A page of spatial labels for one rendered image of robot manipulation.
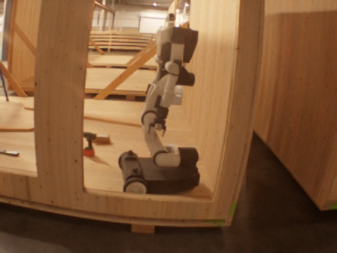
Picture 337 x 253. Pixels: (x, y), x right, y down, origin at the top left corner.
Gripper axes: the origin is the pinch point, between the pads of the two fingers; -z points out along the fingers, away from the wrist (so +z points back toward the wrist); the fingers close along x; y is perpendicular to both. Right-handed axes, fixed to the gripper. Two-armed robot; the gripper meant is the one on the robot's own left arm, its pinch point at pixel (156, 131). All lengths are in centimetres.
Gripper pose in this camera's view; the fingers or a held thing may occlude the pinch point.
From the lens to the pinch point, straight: 238.2
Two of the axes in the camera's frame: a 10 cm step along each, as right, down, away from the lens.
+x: -9.4, -2.1, -2.6
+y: 1.8, 3.3, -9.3
